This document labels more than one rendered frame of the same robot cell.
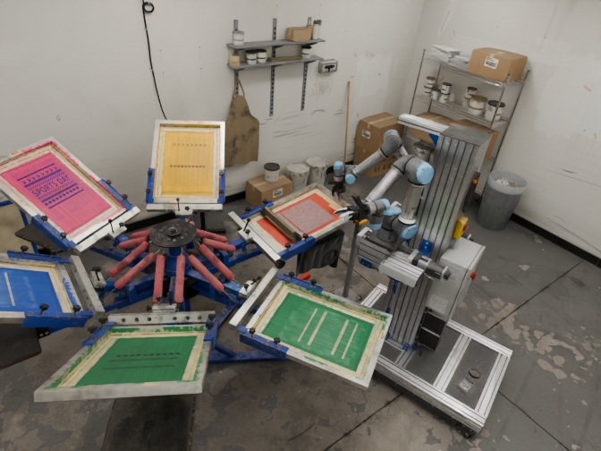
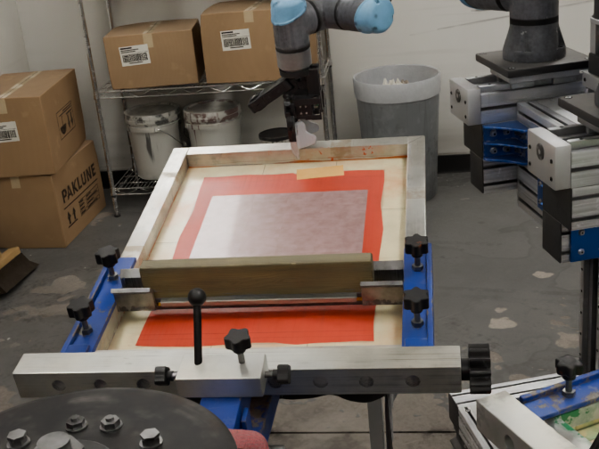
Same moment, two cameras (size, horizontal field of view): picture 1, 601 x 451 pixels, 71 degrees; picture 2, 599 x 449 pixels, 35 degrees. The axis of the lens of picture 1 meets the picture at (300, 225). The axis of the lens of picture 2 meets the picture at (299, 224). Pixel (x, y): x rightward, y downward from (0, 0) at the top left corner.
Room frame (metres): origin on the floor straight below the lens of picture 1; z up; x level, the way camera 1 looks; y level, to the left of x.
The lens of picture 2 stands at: (1.53, 1.08, 1.78)
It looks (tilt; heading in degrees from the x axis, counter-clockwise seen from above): 22 degrees down; 319
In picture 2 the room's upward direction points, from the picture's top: 6 degrees counter-clockwise
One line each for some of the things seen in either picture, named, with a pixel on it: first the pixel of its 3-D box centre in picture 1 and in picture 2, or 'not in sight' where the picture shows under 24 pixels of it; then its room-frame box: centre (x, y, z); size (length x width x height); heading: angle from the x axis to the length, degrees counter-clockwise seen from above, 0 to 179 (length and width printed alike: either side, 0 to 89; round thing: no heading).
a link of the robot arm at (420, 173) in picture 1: (411, 199); not in sight; (2.31, -0.68, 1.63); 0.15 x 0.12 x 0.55; 33
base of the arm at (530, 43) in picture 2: not in sight; (534, 36); (2.84, -0.88, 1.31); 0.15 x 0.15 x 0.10
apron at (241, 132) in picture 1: (239, 123); not in sight; (4.70, 0.82, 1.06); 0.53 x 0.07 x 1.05; 130
